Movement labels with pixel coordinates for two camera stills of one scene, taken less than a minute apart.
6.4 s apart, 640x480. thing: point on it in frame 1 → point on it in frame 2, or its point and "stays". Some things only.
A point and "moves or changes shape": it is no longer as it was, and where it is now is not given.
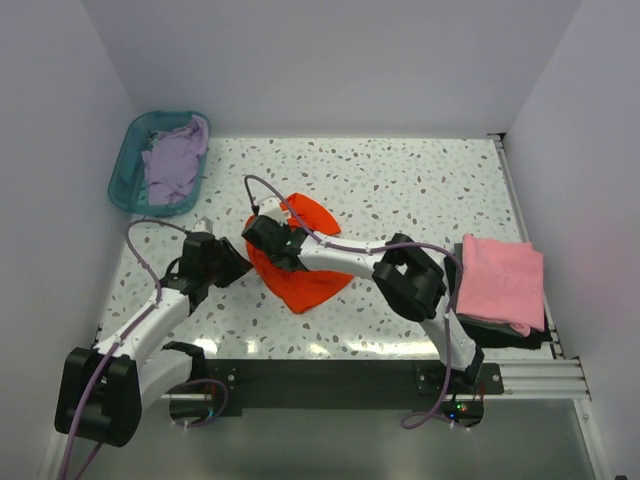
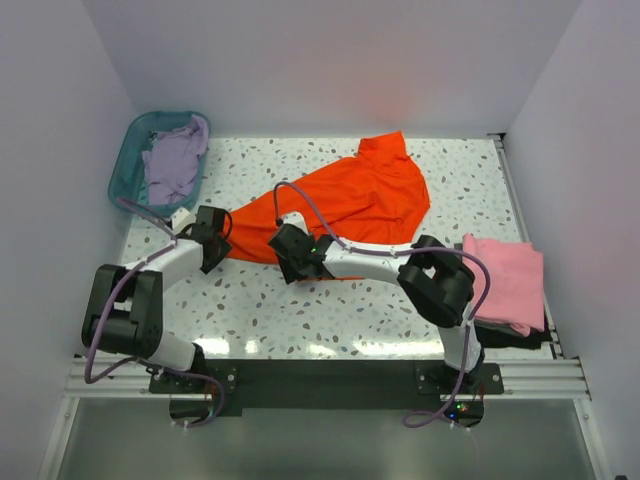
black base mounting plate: x=233 y=385 stays
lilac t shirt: x=173 y=160 stays
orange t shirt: x=303 y=211 moves or changes shape
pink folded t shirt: x=502 y=281 stays
